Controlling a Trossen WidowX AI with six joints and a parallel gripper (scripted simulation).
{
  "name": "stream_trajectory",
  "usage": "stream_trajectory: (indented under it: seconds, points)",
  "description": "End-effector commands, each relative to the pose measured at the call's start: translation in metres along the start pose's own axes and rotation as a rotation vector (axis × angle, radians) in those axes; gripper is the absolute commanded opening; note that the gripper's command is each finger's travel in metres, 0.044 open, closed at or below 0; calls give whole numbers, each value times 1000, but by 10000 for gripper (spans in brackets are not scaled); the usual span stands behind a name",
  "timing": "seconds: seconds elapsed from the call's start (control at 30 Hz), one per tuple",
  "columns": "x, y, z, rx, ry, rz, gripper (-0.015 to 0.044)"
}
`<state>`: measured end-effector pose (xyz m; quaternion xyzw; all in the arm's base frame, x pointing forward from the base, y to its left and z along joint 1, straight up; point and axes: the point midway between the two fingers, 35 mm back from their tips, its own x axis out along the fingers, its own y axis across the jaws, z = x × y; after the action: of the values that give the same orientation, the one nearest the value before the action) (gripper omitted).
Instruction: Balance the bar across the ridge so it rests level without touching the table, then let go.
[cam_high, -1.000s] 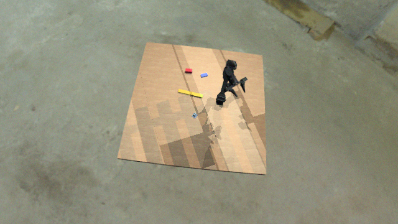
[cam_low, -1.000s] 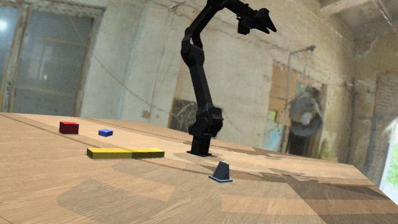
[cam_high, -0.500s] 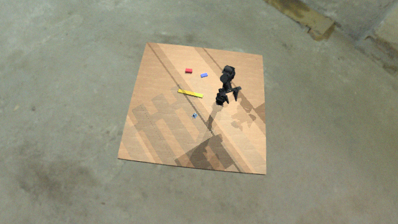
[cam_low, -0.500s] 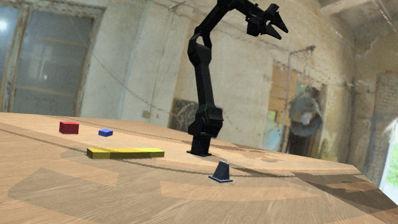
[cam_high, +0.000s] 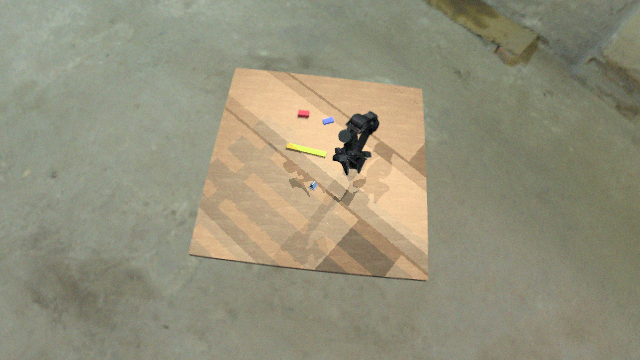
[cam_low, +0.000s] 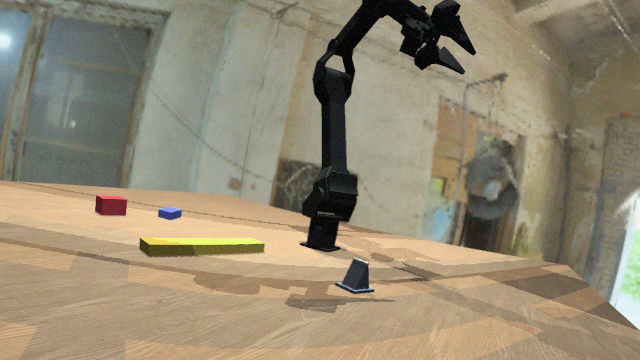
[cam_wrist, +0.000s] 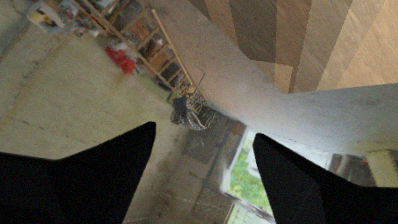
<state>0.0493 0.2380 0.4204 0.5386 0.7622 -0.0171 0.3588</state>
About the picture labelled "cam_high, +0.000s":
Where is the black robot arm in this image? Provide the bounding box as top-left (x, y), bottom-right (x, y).
top-left (335, 111), bottom-right (379, 169)

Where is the yellow bar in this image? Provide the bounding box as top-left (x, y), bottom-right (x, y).
top-left (286, 143), bottom-right (327, 158)

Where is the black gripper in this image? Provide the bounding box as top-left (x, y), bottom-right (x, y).
top-left (332, 141), bottom-right (372, 176)

